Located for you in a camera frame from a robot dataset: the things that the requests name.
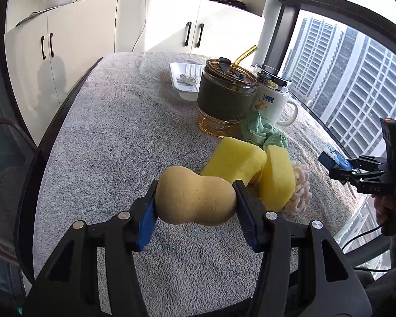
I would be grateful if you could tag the blue tissue packet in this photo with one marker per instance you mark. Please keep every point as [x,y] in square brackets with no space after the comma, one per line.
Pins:
[333,159]

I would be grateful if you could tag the person's right hand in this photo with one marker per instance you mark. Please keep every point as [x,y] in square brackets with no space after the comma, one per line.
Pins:
[394,214]

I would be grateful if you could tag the white mug with metal lid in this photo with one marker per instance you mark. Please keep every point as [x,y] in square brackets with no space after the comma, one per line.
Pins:
[269,102]

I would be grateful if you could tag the green cloth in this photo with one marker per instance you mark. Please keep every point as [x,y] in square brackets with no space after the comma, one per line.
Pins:
[262,132]

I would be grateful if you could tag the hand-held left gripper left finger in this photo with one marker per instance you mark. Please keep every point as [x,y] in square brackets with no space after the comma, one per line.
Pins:
[145,224]

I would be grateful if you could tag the white bowl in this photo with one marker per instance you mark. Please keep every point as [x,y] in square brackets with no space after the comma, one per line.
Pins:
[62,0]

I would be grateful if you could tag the grey towel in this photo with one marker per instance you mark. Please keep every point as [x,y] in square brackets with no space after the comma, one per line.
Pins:
[125,132]

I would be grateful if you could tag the white cabinet with bowl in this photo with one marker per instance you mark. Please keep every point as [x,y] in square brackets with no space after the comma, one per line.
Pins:
[85,39]

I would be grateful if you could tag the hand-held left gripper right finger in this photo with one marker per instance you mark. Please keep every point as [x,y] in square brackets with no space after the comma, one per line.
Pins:
[252,231]

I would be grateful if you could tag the tan peanut-shaped sponge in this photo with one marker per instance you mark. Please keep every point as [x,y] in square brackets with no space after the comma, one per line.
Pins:
[191,198]

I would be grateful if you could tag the high-rise buildings outside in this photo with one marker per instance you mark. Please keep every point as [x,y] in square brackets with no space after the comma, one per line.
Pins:
[346,82]

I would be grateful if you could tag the white plastic tray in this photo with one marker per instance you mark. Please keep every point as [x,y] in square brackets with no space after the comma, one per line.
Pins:
[186,89]

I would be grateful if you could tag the cream chenille scrubber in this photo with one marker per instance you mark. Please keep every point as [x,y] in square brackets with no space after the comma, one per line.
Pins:
[302,188]

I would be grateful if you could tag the amber glass tumbler with straw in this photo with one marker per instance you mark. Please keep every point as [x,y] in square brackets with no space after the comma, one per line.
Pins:
[224,99]

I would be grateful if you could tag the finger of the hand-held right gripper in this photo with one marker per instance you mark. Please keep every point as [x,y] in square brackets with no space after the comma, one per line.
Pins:
[366,162]
[345,175]

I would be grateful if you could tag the yellow rectangular sponge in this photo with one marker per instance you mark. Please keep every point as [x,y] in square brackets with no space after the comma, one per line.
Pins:
[232,160]
[277,180]

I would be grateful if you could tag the black window frame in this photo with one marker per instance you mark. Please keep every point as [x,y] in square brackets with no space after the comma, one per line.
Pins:
[283,29]

